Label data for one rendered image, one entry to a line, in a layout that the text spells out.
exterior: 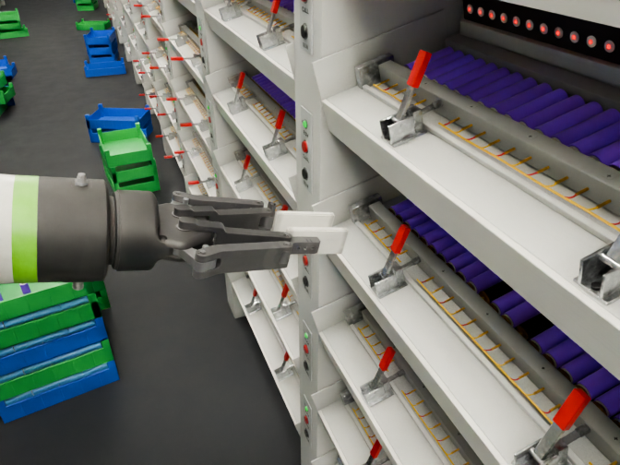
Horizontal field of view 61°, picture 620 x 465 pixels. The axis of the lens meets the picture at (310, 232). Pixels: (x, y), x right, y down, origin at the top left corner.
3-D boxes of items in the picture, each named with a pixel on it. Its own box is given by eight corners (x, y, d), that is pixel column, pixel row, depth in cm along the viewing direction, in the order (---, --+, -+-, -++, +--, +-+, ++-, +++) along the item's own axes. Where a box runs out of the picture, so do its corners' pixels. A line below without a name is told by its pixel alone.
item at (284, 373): (305, 447, 120) (289, 414, 112) (235, 292, 168) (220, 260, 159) (382, 405, 123) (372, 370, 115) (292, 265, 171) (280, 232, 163)
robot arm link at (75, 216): (36, 196, 39) (40, 150, 47) (37, 319, 45) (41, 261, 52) (121, 199, 42) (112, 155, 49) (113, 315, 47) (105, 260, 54)
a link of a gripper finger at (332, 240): (286, 226, 53) (289, 230, 53) (346, 227, 56) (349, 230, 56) (280, 251, 55) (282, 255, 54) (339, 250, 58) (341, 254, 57)
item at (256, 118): (304, 224, 88) (280, 154, 80) (218, 110, 135) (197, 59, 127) (408, 176, 91) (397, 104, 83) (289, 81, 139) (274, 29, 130)
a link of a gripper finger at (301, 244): (271, 235, 52) (281, 251, 50) (316, 235, 55) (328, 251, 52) (268, 248, 53) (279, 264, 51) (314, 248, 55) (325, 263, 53)
